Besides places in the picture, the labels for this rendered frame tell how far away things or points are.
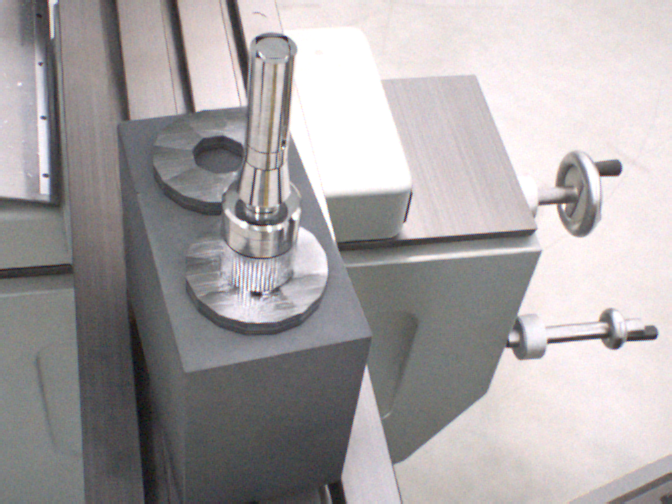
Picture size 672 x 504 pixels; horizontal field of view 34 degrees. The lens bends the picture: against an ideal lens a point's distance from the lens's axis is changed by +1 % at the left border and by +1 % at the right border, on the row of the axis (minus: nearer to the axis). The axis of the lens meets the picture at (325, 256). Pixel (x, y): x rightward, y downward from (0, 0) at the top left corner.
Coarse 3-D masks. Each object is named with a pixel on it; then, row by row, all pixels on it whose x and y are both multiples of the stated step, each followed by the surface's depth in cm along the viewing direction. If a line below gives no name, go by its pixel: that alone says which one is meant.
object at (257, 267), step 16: (224, 224) 63; (224, 240) 64; (240, 240) 63; (256, 240) 63; (272, 240) 63; (288, 240) 64; (224, 256) 65; (240, 256) 64; (256, 256) 64; (272, 256) 64; (288, 256) 65; (224, 272) 66; (240, 272) 65; (256, 272) 65; (272, 272) 65; (288, 272) 66; (240, 288) 66; (256, 288) 66; (272, 288) 66
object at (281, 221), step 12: (228, 192) 63; (228, 204) 63; (240, 204) 63; (288, 204) 63; (300, 204) 63; (228, 216) 62; (240, 216) 62; (252, 216) 62; (264, 216) 62; (276, 216) 63; (288, 216) 63; (300, 216) 64; (240, 228) 62; (252, 228) 62; (264, 228) 62; (276, 228) 62; (288, 228) 63; (264, 240) 63
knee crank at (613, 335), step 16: (528, 320) 143; (608, 320) 145; (624, 320) 145; (640, 320) 147; (512, 336) 143; (528, 336) 142; (544, 336) 142; (560, 336) 144; (576, 336) 145; (592, 336) 145; (608, 336) 146; (624, 336) 144; (640, 336) 148; (656, 336) 149; (512, 352) 146; (528, 352) 142; (544, 352) 143
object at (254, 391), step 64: (128, 128) 76; (192, 128) 75; (128, 192) 77; (192, 192) 71; (128, 256) 85; (192, 256) 68; (320, 256) 69; (192, 320) 66; (256, 320) 65; (320, 320) 67; (192, 384) 65; (256, 384) 67; (320, 384) 69; (192, 448) 71; (256, 448) 73; (320, 448) 76
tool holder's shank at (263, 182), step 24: (264, 48) 55; (288, 48) 55; (264, 72) 55; (288, 72) 55; (264, 96) 56; (288, 96) 57; (264, 120) 57; (288, 120) 58; (264, 144) 58; (240, 168) 61; (264, 168) 60; (240, 192) 62; (264, 192) 61; (288, 192) 62
